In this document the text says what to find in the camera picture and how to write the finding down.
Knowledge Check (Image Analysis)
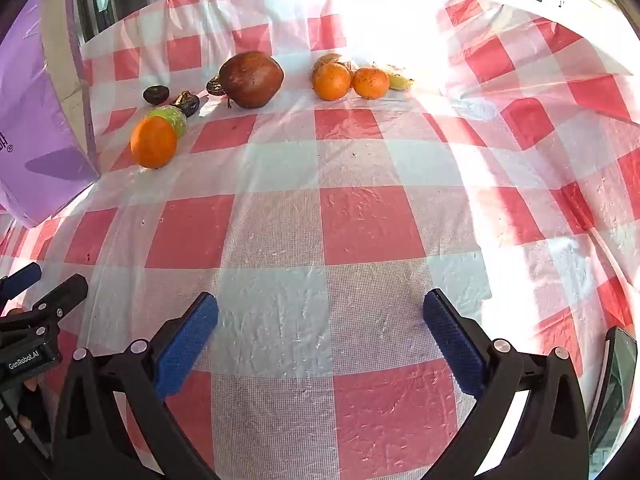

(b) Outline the orange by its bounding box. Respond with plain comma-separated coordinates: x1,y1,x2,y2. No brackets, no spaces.
130,116,179,170
313,62,352,102
353,67,390,99

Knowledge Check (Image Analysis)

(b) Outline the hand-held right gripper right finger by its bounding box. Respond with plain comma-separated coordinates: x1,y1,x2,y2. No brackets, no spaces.
422,288,591,480

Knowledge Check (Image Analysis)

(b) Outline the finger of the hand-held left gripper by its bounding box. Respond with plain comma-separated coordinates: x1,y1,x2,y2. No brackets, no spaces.
19,274,90,333
0,262,43,302

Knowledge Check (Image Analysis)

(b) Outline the green wrapped fruit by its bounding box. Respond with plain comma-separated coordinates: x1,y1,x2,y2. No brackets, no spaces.
145,105,188,138

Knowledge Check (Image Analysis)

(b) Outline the yellow plastic-wrapped fruit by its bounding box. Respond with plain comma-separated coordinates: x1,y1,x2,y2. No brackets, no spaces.
311,53,358,77

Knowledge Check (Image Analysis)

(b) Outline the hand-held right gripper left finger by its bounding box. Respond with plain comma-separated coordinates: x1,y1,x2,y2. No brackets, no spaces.
52,291,221,480

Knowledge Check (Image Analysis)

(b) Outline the glass window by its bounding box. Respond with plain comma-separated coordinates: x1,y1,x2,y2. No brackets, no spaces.
75,0,168,43

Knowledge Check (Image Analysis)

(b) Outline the dark brown water chestnut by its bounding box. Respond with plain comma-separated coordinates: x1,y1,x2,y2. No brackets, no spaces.
171,90,201,117

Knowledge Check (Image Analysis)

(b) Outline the red white checkered tablecloth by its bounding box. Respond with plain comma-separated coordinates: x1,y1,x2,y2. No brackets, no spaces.
0,0,640,480

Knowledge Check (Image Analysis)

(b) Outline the reddish brown pomegranate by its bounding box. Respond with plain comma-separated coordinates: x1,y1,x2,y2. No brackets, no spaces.
219,51,285,110

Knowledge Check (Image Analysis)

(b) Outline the purple box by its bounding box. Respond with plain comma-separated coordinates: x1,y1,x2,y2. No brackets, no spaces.
0,0,102,228

